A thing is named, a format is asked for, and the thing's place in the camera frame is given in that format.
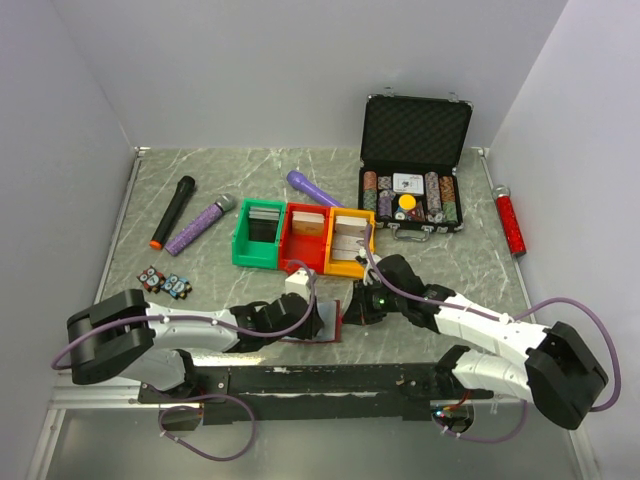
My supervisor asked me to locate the green plastic card bin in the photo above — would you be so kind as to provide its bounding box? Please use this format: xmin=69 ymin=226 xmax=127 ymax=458
xmin=231 ymin=198 xmax=286 ymax=270

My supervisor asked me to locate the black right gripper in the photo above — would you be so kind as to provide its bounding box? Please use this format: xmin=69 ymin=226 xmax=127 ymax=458
xmin=341 ymin=277 xmax=406 ymax=326

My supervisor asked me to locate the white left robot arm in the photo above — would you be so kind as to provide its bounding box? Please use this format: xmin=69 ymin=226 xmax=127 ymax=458
xmin=52 ymin=289 xmax=335 ymax=402

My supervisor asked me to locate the white playing card deck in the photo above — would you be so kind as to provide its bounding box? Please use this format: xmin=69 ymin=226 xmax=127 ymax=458
xmin=392 ymin=173 xmax=425 ymax=196

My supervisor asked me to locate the purple glitter toy microphone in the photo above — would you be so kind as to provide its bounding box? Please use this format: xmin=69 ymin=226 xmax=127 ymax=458
xmin=164 ymin=193 xmax=237 ymax=256

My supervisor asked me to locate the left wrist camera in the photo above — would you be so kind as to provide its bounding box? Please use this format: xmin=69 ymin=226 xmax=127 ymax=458
xmin=284 ymin=268 xmax=316 ymax=301

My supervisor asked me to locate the red plastic card bin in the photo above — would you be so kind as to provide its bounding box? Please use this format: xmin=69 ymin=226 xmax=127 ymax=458
xmin=277 ymin=203 xmax=330 ymax=274

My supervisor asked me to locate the red leather card holder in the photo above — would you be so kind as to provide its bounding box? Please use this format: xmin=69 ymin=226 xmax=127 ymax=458
xmin=281 ymin=300 xmax=341 ymax=344

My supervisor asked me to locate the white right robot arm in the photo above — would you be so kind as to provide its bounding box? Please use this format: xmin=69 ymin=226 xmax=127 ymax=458
xmin=344 ymin=251 xmax=608 ymax=430

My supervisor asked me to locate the blue owl card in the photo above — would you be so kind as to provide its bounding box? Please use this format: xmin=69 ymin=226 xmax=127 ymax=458
xmin=161 ymin=274 xmax=192 ymax=299

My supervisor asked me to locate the yellow poker dealer chip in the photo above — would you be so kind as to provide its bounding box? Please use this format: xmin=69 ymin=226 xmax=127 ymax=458
xmin=398 ymin=194 xmax=417 ymax=211

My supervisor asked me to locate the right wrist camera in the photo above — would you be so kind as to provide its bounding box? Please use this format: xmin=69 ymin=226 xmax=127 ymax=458
xmin=356 ymin=249 xmax=381 ymax=285

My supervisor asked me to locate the yellow plastic card bin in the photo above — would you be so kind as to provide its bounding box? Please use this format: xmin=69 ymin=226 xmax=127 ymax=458
xmin=324 ymin=207 xmax=375 ymax=279

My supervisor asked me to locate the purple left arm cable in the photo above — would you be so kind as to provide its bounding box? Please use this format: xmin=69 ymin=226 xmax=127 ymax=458
xmin=50 ymin=259 xmax=319 ymax=371

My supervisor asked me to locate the black toy microphone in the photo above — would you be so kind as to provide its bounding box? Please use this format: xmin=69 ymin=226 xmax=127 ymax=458
xmin=149 ymin=175 xmax=196 ymax=250

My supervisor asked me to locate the black poker chip case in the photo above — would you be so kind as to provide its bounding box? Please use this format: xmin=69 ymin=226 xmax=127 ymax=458
xmin=358 ymin=94 xmax=473 ymax=241

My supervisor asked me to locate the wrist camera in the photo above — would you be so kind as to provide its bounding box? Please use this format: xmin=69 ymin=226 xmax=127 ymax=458
xmin=284 ymin=268 xmax=316 ymax=301
xmin=356 ymin=249 xmax=381 ymax=285

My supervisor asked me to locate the red owl card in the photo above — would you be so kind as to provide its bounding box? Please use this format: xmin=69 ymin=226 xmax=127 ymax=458
xmin=137 ymin=266 xmax=166 ymax=293

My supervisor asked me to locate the purple plastic toy microphone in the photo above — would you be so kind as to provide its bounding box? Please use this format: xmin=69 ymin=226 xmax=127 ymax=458
xmin=286 ymin=170 xmax=344 ymax=208

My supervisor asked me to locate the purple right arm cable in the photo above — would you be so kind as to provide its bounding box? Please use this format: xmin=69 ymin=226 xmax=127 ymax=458
xmin=362 ymin=222 xmax=623 ymax=414

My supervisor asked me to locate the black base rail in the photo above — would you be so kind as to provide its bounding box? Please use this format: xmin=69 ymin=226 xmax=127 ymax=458
xmin=138 ymin=363 xmax=492 ymax=425

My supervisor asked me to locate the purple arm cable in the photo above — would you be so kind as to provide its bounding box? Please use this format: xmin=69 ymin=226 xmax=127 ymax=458
xmin=50 ymin=259 xmax=319 ymax=371
xmin=362 ymin=222 xmax=623 ymax=414

